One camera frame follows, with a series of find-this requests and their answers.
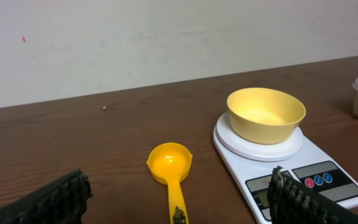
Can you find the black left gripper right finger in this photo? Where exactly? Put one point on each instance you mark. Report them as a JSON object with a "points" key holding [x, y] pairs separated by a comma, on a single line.
{"points": [[290, 201]]}

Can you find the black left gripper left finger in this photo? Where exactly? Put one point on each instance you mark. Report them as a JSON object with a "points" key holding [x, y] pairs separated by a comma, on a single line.
{"points": [[62, 201]]}

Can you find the yellow measuring scoop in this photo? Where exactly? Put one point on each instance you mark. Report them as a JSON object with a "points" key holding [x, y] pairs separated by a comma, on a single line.
{"points": [[169, 164]]}

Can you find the white digital kitchen scale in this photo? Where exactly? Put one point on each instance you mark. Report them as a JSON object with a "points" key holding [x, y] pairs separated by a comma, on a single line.
{"points": [[251, 166]]}

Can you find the yellow plastic bowl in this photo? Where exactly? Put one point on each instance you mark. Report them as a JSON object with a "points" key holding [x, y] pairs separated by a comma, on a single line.
{"points": [[263, 115]]}

